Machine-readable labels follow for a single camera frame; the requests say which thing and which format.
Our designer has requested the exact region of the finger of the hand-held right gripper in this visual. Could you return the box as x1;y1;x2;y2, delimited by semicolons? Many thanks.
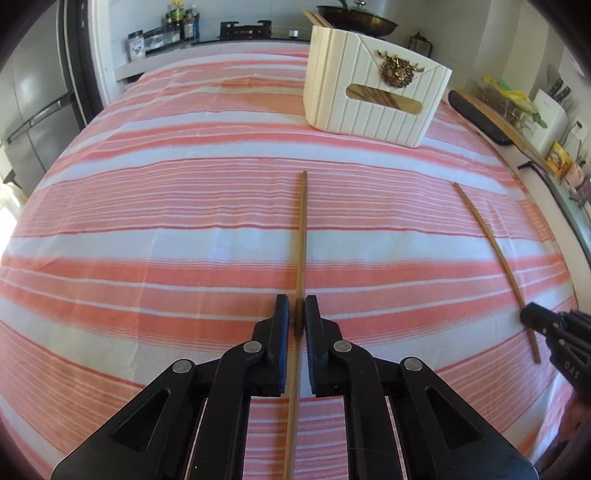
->
521;302;591;344

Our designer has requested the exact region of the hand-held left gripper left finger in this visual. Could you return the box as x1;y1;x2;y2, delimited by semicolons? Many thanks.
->
51;294;291;480

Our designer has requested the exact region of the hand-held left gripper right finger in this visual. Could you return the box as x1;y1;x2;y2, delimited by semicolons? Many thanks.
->
302;294;539;480

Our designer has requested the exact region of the white ribbed utensil holder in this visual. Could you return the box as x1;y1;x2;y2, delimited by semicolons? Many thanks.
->
302;25;453;148

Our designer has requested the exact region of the pink striped tablecloth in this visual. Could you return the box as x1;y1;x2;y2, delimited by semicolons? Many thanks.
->
0;37;580;480

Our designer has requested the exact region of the pink container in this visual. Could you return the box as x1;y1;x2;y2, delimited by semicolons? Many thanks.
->
570;161;591;195

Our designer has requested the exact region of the yellow snack packet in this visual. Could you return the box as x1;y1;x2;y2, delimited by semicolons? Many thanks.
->
545;141;574;179

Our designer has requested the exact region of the wooden cutting board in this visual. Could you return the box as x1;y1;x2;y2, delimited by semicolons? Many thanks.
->
455;88;555;168

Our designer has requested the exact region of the white knife block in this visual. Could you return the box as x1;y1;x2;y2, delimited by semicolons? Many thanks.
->
531;89;571;144

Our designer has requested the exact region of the black ribbed pad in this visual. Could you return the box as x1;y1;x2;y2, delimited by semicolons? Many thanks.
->
449;90;513;146

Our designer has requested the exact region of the yellow plastic bag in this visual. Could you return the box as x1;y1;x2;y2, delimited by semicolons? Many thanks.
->
505;88;539;112

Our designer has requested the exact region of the black gas stove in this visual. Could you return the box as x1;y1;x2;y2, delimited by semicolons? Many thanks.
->
189;28;315;47

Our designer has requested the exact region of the black pan support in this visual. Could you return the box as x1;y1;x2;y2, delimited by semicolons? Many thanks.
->
219;20;273;40

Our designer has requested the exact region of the dark frying pan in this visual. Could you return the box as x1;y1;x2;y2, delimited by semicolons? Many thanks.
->
316;0;399;38

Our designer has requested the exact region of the glass pan lid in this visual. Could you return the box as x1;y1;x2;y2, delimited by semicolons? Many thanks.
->
339;0;384;14

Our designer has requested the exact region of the green cap sauce bottle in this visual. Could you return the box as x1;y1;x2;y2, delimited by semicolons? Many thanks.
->
166;0;184;43

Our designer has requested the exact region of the steel refrigerator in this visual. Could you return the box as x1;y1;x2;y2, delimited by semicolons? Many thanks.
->
0;0;88;185

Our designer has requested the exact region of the black strap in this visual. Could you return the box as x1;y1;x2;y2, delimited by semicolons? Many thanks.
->
517;159;555;185

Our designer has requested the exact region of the wire dish rack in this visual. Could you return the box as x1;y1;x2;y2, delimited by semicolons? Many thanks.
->
501;104;548;136

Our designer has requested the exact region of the glass pitcher black handle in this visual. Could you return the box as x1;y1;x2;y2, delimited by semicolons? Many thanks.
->
409;31;433;61

